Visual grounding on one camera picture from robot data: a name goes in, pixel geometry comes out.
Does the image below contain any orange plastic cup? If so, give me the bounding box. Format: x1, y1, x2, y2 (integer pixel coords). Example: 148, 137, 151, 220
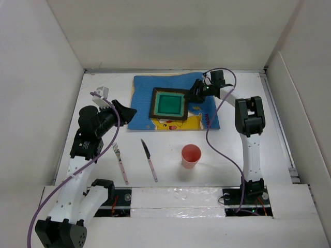
181, 144, 202, 169

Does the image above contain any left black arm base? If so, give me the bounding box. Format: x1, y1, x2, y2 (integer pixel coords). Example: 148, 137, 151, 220
94, 188, 132, 218

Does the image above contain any fork with pink handle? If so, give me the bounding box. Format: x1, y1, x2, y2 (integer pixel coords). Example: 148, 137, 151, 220
112, 143, 129, 185

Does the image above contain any knife with pink handle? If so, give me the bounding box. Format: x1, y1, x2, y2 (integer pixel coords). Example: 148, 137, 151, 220
141, 139, 158, 182

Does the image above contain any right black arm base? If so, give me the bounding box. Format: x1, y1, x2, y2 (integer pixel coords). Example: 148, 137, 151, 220
218, 188, 273, 217

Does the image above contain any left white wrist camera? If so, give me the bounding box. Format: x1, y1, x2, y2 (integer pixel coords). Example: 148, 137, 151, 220
92, 86, 109, 107

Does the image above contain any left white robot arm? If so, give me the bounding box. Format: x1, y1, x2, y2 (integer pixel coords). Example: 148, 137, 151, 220
28, 99, 137, 247

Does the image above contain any blue Pikachu placemat cloth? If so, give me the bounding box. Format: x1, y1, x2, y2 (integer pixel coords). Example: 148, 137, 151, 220
128, 72, 220, 131

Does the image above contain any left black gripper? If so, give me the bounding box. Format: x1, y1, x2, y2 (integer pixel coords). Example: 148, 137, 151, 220
95, 100, 136, 137

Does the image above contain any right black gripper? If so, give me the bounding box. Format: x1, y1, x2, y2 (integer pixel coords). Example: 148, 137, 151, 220
183, 78, 215, 103

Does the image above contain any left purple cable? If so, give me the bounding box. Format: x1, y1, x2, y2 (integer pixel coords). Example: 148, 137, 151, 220
27, 90, 120, 248

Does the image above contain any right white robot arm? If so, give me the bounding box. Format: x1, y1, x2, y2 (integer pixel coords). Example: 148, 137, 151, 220
185, 68, 266, 204

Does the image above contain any square green ceramic plate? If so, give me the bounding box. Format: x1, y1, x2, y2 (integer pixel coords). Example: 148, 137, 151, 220
149, 87, 188, 120

